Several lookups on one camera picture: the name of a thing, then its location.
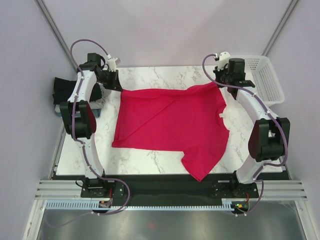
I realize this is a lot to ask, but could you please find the aluminium rail profile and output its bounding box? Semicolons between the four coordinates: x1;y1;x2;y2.
34;178;85;200

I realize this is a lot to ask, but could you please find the folded blue t shirt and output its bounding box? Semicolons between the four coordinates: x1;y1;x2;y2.
54;105;102;118

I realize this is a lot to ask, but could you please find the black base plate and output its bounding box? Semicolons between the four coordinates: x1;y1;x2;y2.
80;173;259;206

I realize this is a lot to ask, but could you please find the aluminium frame post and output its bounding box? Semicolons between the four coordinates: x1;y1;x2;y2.
261;0;300;57
34;0;77;72

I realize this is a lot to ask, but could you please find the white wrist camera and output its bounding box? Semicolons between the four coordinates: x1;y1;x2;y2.
213;51;231;71
105;54;121;72

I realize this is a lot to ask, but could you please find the folded black t shirt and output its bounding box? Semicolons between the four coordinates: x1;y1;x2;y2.
52;77;103;105

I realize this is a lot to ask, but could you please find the white plastic basket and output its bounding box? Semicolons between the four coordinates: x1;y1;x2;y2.
232;55;285;107

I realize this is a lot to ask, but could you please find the left aluminium frame post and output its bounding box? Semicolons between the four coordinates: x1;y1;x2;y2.
34;0;77;72

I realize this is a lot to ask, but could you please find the white slotted cable duct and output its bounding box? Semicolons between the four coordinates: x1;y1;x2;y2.
45;199;234;211

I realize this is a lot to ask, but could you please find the red t shirt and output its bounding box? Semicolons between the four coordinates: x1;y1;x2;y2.
112;82;230;182

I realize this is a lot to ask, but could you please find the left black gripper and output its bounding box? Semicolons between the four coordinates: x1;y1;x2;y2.
96;69;123;93

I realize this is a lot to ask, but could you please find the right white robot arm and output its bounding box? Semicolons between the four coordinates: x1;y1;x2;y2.
213;52;291;197

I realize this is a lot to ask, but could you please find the right aluminium frame post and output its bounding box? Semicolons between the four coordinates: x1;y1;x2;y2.
261;0;300;57

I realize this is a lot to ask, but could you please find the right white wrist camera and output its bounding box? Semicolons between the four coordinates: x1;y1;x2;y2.
213;51;231;71

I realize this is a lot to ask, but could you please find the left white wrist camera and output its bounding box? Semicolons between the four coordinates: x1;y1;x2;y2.
105;54;121;72

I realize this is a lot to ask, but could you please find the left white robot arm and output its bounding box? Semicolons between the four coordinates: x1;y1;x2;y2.
59;53;123;179

